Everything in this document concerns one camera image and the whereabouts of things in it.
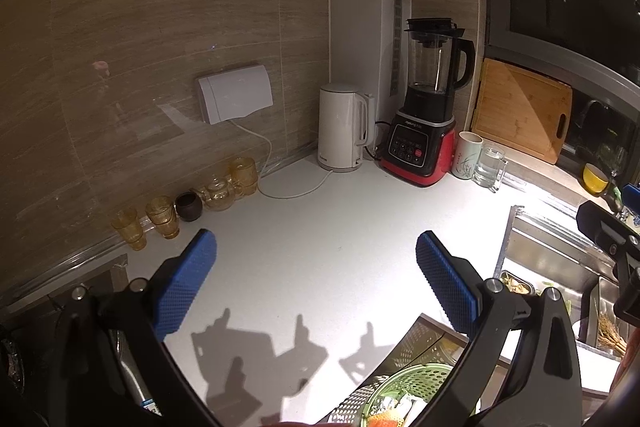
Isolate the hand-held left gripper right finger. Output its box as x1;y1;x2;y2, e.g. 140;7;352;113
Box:
415;230;583;427

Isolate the clear glass mug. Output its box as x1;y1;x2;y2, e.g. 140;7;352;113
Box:
472;147;508;194

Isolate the wooden cutting board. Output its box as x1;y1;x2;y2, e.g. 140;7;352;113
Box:
470;58;573;165

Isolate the white electric kettle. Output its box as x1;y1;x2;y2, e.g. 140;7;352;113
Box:
317;82;377;174

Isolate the white pipe casing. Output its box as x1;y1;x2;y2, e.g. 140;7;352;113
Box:
329;0;413;128

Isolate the black power cable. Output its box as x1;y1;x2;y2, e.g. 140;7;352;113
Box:
364;121;393;158

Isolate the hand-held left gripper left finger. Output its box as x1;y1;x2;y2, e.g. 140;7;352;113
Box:
47;228;223;427

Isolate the steel food box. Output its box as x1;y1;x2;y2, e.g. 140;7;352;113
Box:
500;271;538;295

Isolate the bamboo pot brush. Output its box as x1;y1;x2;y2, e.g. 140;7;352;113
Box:
595;311;628;355

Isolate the perforated steel rack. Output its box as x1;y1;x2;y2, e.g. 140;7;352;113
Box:
325;314;468;427

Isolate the green perforated basket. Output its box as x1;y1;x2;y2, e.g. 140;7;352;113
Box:
367;362;463;427

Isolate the stainless steel sink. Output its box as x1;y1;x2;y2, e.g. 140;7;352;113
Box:
495;204;640;358

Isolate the yellow bowl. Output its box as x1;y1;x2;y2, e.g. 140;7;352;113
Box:
581;163;611;195

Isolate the red and black blender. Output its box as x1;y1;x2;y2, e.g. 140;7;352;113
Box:
376;17;476;188

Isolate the amber glass cup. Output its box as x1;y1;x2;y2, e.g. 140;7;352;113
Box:
111;207;148;252
146;196;180;240
230;157;258;196

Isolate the white printed mug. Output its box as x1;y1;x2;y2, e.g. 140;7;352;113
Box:
451;131;483;180

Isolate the amber glass teapot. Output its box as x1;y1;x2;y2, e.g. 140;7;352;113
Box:
192;174;246;212

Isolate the white wall socket cover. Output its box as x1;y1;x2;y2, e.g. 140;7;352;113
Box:
195;64;274;125

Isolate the white power cable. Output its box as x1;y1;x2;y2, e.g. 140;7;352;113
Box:
231;119;335;200

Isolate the dark brown cup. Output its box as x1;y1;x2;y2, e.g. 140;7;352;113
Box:
175;191;203;222

